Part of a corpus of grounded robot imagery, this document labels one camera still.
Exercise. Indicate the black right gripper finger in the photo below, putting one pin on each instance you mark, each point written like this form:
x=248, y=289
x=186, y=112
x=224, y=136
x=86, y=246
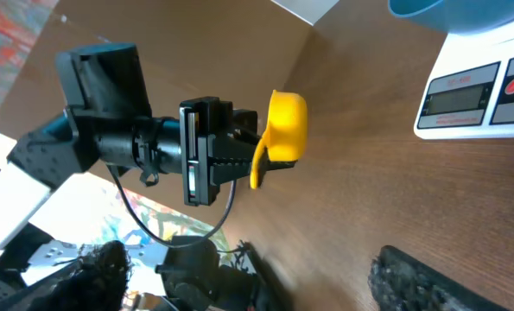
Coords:
x=399, y=282

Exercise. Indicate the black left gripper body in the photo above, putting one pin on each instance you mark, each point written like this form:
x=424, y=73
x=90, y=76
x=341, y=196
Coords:
x=204, y=121

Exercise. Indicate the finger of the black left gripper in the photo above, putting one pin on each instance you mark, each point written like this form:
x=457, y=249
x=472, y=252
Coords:
x=232, y=161

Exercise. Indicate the yellow plastic measuring scoop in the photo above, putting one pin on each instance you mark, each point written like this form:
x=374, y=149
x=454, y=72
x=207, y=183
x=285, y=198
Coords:
x=285, y=135

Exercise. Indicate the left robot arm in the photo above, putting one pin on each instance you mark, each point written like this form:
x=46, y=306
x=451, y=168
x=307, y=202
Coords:
x=108, y=118

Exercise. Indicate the white digital kitchen scale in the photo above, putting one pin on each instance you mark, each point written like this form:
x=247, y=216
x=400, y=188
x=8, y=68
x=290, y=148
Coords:
x=470, y=91

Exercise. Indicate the teal plastic bowl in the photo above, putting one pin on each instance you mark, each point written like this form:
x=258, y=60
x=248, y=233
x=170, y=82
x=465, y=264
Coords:
x=454, y=16

